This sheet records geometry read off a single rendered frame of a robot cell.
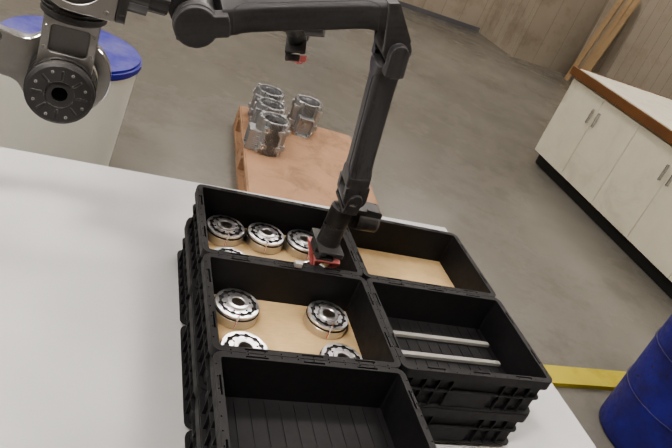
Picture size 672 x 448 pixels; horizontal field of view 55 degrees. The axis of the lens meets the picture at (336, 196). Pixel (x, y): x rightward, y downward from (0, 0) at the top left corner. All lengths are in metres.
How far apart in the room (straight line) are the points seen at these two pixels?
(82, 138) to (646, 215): 4.00
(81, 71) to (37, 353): 0.59
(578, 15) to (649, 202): 7.21
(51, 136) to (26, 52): 1.36
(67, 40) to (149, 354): 0.70
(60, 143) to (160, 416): 1.76
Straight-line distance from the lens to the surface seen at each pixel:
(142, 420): 1.39
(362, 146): 1.39
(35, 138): 2.95
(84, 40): 1.49
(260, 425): 1.27
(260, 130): 3.79
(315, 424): 1.31
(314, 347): 1.47
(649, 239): 5.27
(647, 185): 5.38
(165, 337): 1.56
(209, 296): 1.33
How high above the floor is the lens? 1.75
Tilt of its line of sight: 26 degrees down
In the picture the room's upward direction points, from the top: 23 degrees clockwise
